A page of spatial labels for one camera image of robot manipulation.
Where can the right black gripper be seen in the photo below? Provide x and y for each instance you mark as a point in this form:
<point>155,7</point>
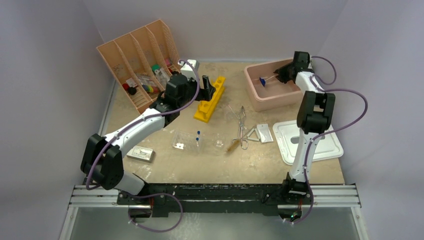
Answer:
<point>280,72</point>

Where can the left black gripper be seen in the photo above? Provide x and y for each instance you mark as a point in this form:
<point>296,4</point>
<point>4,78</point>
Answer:
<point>205,94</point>

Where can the clear well plate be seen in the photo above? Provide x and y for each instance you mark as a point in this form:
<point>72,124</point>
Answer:
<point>186,141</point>

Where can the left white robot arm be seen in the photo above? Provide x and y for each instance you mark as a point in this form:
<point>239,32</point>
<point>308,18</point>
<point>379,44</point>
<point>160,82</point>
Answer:
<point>102,161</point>

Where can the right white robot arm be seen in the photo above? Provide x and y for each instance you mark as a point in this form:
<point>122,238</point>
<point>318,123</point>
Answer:
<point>313,119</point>

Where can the yellow test tube rack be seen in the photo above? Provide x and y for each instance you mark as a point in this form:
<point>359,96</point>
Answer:
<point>205,109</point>

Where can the pink plastic bin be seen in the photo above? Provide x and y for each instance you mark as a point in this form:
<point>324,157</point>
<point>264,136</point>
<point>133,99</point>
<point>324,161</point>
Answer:
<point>275,94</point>

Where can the wooden bristle brush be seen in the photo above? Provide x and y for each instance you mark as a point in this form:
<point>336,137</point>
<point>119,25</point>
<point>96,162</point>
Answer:
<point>234,144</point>

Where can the green capped tube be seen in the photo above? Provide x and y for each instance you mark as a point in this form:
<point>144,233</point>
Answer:
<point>156,69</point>

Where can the white plastic bin lid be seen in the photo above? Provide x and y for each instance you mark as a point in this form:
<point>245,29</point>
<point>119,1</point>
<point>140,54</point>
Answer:
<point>287,136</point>

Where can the metal crucible tongs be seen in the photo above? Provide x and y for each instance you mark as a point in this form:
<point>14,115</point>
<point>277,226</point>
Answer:
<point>240,139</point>

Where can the white packet pouch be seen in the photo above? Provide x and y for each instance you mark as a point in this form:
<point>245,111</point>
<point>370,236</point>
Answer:
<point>264,132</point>

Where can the metal clay triangle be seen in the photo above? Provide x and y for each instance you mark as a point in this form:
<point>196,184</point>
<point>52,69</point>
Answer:
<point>252,135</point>

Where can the peach plastic file organizer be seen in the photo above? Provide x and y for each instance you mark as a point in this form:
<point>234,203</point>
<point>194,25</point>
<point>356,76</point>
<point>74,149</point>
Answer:
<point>131,56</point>

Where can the black rubber stopper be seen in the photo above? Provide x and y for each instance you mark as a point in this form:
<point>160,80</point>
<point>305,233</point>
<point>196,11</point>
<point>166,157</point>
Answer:
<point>132,91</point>

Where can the white slide box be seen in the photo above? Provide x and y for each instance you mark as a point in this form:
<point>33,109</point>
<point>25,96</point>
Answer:
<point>141,154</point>

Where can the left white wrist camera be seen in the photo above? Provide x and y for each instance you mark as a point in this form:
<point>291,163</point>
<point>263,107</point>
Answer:
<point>187,71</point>

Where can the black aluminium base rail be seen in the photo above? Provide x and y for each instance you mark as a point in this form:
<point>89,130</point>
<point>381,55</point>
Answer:
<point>161,199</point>

